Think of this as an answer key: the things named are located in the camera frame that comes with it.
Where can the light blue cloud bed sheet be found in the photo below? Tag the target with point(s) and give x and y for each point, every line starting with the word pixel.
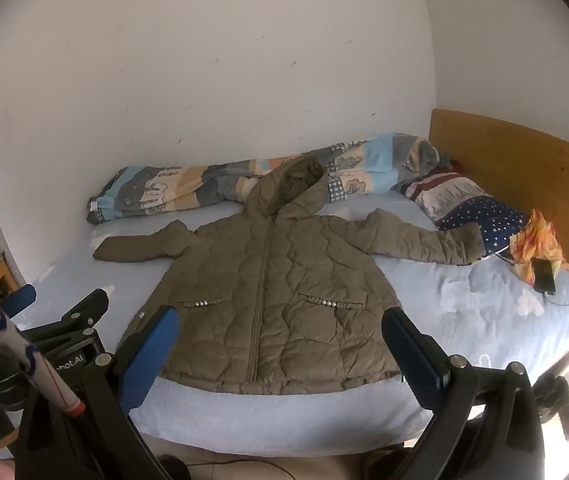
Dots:
pixel 482 312

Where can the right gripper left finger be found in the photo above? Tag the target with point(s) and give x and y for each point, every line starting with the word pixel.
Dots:
pixel 116 384

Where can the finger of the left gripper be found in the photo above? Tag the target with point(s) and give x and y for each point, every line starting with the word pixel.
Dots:
pixel 18 301
pixel 88 311

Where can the white rod with red tip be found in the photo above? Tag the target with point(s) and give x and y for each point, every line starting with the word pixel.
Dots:
pixel 37 368

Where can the olive green quilted hooded jacket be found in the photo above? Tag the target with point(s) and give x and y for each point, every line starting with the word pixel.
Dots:
pixel 280 298

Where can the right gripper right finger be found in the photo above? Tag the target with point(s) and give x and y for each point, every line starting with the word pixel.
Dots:
pixel 485 422

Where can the colourful patchwork rolled quilt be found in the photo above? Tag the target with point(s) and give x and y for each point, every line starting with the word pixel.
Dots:
pixel 370 166

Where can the black smartphone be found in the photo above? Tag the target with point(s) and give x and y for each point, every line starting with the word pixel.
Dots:
pixel 544 280

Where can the orange yellow crumpled cloth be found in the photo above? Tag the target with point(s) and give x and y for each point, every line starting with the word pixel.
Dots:
pixel 536 240

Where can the wooden headboard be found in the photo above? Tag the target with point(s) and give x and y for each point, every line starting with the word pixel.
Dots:
pixel 523 167

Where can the navy starred striped pillow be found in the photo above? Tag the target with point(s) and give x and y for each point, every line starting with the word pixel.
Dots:
pixel 451 200

